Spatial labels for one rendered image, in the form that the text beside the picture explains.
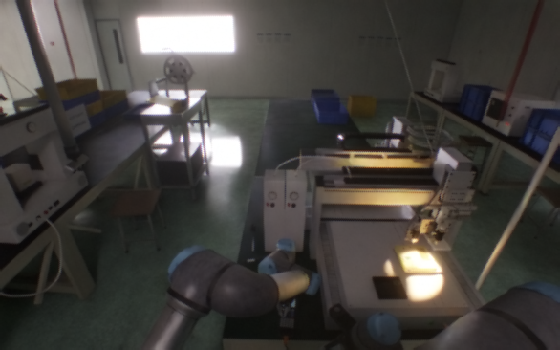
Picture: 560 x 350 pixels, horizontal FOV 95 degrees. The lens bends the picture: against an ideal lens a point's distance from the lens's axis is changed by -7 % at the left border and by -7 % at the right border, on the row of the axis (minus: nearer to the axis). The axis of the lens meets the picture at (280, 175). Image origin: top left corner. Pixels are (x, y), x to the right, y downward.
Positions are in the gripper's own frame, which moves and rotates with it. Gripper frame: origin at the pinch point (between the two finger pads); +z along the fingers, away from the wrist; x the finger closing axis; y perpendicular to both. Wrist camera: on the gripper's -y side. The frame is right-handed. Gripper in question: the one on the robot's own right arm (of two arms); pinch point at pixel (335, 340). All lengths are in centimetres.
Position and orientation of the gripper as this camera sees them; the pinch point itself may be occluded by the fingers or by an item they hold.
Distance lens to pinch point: 111.3
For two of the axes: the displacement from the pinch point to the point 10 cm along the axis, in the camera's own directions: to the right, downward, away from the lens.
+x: 8.7, -2.7, 4.0
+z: -1.7, 6.1, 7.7
